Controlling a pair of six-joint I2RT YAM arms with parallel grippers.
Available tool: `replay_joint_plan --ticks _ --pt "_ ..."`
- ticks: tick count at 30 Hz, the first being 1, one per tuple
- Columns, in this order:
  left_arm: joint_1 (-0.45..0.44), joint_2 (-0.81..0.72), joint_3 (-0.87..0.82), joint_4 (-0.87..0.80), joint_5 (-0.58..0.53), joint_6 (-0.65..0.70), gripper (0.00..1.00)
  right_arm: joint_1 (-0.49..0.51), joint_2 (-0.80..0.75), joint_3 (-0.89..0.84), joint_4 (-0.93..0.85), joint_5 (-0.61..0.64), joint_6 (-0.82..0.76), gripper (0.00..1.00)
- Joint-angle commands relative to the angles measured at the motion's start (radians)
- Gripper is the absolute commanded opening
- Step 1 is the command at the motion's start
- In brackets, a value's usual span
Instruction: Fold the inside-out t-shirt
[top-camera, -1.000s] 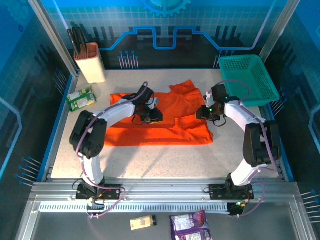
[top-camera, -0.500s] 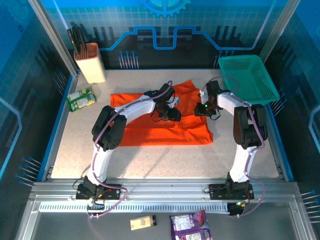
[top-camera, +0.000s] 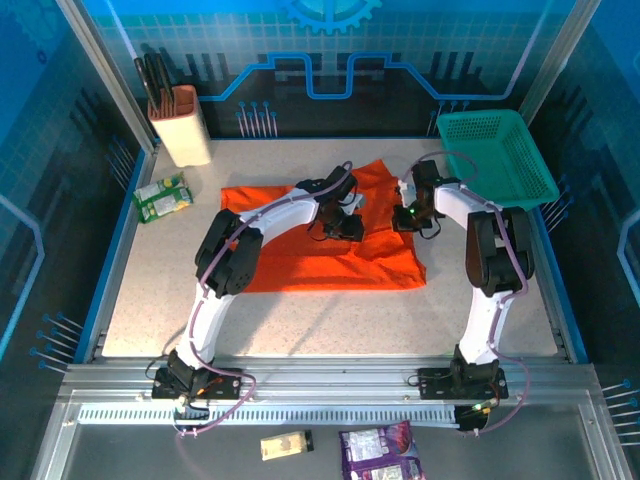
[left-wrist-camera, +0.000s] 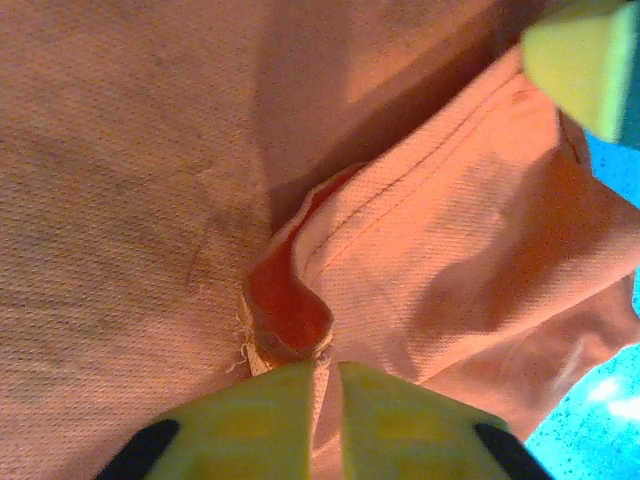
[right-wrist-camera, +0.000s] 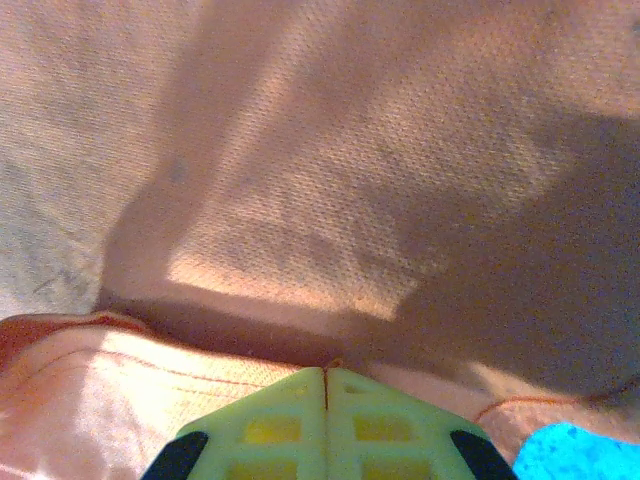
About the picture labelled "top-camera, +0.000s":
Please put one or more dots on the aluminium frame rail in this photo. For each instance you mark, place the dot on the aluminium frame rail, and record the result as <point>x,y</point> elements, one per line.
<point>325,375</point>

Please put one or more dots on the green snack packet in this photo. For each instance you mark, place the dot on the green snack packet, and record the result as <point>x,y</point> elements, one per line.
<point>162,197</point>

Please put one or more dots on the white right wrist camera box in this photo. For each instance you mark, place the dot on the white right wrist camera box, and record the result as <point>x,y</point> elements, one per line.
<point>403,189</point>

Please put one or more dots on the purple snack bag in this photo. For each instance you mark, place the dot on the purple snack bag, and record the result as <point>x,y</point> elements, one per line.
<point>382,450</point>

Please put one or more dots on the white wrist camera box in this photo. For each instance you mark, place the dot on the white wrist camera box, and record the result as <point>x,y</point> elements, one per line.
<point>354,202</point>
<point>403,189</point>

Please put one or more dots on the teal plastic basket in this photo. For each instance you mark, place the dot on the teal plastic basket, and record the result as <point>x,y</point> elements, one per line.
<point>495,160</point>

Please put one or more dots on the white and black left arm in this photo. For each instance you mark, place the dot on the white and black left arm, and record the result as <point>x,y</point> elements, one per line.
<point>280,215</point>

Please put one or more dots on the cream box with black cap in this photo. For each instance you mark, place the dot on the cream box with black cap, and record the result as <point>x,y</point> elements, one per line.
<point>285,445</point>

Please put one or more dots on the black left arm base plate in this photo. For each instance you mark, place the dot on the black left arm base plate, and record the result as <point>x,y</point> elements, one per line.
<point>225,387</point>

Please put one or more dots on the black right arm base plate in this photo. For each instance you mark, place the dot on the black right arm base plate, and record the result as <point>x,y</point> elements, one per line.
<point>435,382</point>

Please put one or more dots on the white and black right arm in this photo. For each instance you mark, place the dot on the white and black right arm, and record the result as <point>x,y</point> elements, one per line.
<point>495,250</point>

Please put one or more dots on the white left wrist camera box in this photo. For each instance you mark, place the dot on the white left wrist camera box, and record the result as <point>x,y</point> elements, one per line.
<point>354,202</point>

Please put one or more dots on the aluminium frame post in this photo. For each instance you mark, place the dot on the aluminium frame post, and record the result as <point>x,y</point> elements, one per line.
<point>557,65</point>
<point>107,75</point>

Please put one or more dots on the cream knife block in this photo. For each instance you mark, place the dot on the cream knife block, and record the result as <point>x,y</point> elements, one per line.
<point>185,140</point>

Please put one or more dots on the orange t-shirt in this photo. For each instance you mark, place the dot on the orange t-shirt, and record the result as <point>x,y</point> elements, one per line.
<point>350,270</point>

